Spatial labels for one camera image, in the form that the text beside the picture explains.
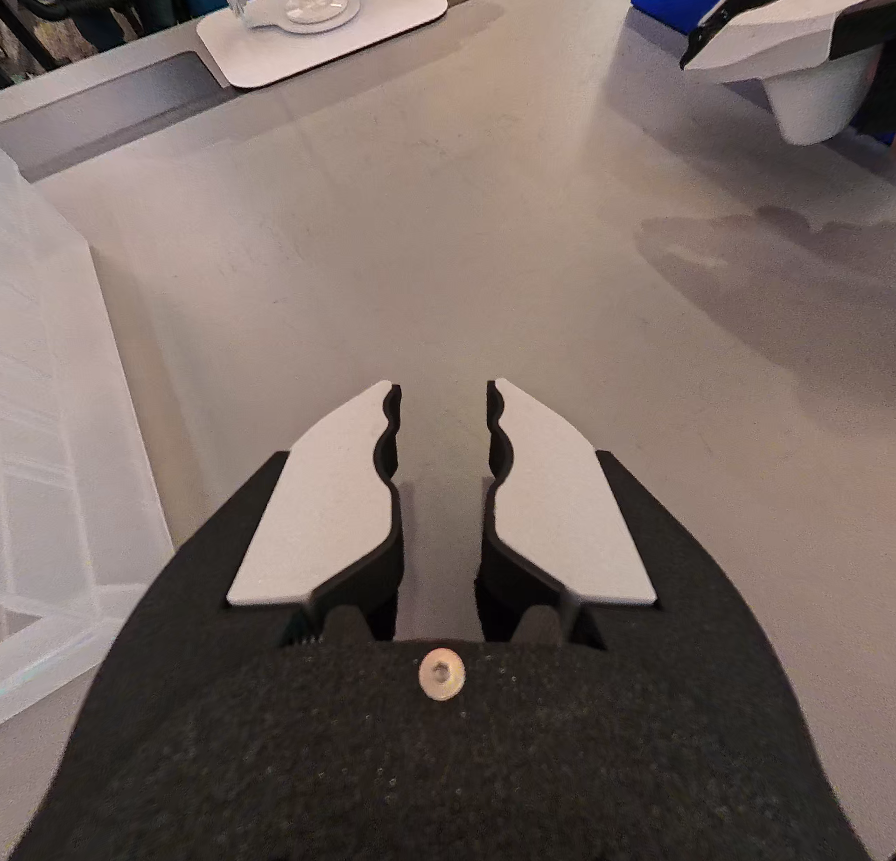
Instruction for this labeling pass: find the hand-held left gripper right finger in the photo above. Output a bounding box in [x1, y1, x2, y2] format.
[482, 378, 660, 636]

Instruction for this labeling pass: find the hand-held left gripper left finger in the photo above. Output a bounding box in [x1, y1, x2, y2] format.
[225, 380, 407, 608]

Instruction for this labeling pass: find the clear plastic organizer box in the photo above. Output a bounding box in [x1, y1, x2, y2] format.
[0, 148, 176, 725]

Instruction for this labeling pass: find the grey desk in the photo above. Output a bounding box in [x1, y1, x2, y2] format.
[0, 0, 896, 827]

